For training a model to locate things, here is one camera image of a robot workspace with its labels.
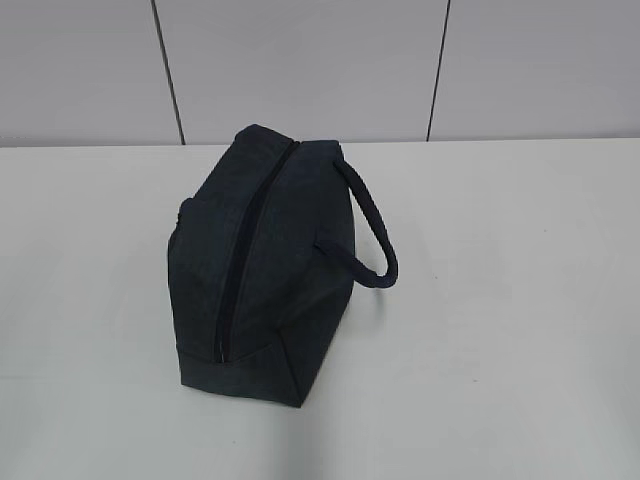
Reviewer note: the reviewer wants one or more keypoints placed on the dark blue lunch bag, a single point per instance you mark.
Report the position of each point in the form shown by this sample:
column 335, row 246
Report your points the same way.
column 262, row 263

